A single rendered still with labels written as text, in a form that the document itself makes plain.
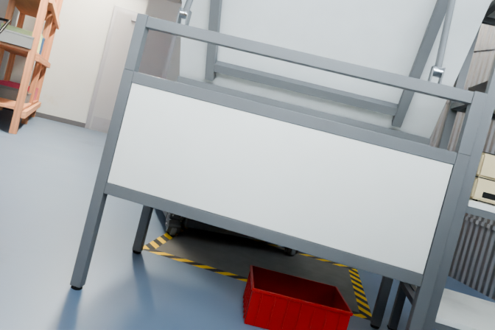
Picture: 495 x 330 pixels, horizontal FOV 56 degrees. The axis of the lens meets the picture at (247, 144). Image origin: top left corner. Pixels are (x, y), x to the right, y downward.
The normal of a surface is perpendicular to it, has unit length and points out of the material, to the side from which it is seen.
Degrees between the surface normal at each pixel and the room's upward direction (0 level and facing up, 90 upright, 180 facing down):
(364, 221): 90
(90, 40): 90
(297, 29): 126
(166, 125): 90
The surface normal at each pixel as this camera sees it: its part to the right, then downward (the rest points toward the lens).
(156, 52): 0.30, 0.11
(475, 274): -0.92, -0.23
